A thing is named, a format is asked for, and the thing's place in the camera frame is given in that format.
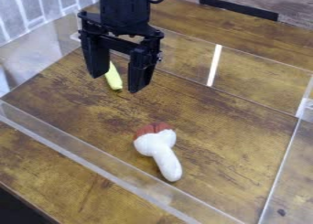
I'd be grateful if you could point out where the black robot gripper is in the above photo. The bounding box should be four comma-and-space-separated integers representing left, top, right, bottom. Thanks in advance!
78, 0, 163, 93

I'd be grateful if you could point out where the green spoon with metal bowl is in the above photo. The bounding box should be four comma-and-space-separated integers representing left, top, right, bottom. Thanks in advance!
106, 63, 122, 91

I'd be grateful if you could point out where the white plush mushroom toy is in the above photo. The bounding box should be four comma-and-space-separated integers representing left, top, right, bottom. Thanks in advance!
134, 122, 182, 182

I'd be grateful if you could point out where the clear acrylic enclosure wall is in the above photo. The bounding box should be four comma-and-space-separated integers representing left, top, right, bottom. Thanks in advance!
0, 7, 313, 224

